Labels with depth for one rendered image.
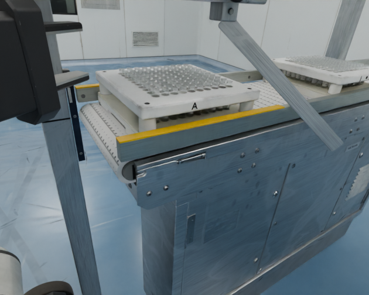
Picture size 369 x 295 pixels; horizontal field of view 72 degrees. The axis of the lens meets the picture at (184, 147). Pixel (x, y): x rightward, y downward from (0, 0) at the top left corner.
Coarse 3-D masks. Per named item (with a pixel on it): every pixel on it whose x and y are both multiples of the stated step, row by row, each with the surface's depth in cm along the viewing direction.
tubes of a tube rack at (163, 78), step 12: (132, 72) 52; (144, 72) 51; (156, 72) 52; (168, 72) 53; (180, 72) 53; (192, 72) 54; (156, 84) 44; (168, 84) 45; (180, 84) 45; (192, 84) 46
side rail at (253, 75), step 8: (368, 64) 117; (232, 72) 76; (240, 72) 77; (248, 72) 79; (256, 72) 81; (240, 80) 78; (248, 80) 80; (80, 88) 55; (88, 88) 56; (96, 88) 56; (80, 96) 55; (88, 96) 56; (96, 96) 57
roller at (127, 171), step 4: (132, 160) 39; (136, 160) 40; (128, 164) 38; (132, 164) 39; (124, 168) 39; (128, 168) 39; (132, 168) 39; (124, 172) 38; (128, 172) 39; (132, 172) 39; (124, 176) 39; (128, 176) 39; (132, 176) 40
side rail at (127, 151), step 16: (336, 96) 60; (352, 96) 64; (368, 96) 69; (272, 112) 50; (288, 112) 52; (192, 128) 40; (208, 128) 42; (224, 128) 44; (240, 128) 47; (128, 144) 35; (144, 144) 37; (160, 144) 38; (176, 144) 40; (192, 144) 42; (128, 160) 37
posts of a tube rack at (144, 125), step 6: (102, 90) 54; (108, 90) 55; (246, 102) 49; (252, 102) 49; (240, 108) 50; (246, 108) 49; (252, 108) 50; (144, 120) 38; (150, 120) 38; (144, 126) 39; (150, 126) 39
